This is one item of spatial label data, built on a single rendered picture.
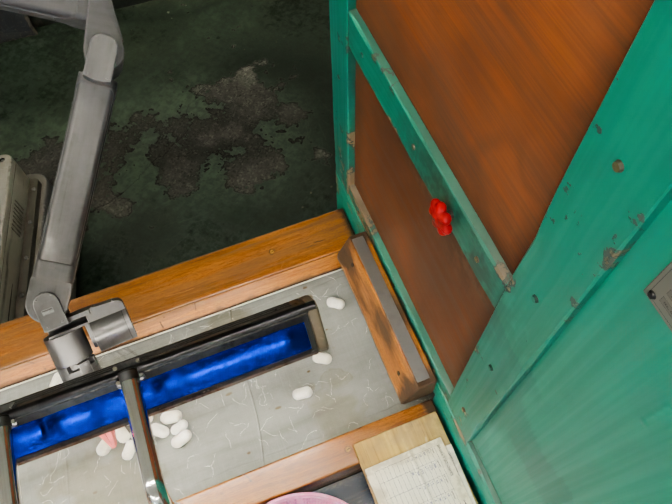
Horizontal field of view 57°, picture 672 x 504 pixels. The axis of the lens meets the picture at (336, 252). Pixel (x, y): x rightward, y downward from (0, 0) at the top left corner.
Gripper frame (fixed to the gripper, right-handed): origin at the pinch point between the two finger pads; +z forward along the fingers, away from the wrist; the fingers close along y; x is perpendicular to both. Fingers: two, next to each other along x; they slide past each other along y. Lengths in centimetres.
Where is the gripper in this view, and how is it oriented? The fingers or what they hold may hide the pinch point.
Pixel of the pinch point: (112, 441)
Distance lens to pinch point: 109.3
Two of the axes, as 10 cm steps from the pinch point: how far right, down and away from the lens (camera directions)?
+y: 9.2, -3.5, 1.6
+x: -2.3, -1.5, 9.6
